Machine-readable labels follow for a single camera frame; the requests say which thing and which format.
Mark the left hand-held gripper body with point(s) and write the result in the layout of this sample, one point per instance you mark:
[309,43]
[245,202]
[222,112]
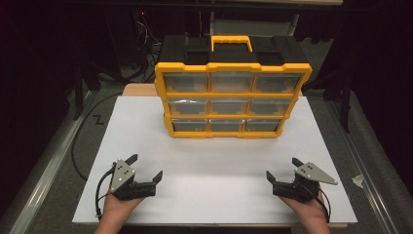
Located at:
[122,175]

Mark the yellow black drawer organiser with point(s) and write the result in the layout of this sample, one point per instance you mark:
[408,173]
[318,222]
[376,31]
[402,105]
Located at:
[230,53]

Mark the person's left hand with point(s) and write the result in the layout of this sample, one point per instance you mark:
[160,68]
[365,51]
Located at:
[118,208]

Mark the white board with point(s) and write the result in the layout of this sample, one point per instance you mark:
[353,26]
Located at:
[207,175]

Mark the person's right hand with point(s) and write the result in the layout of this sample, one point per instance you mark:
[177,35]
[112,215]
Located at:
[308,211]

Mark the metal floor rail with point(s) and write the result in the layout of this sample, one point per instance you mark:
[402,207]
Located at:
[48,169]
[373,208]

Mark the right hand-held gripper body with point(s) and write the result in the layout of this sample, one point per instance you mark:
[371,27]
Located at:
[308,182]

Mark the black stand leg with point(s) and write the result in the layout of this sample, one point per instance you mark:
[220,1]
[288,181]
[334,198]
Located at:
[78,94]
[346,104]

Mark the crumpled white paper scrap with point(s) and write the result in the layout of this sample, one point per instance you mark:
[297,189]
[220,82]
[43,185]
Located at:
[358,180]

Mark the set of clear plastic drawers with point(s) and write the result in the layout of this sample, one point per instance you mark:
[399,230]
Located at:
[231,105]

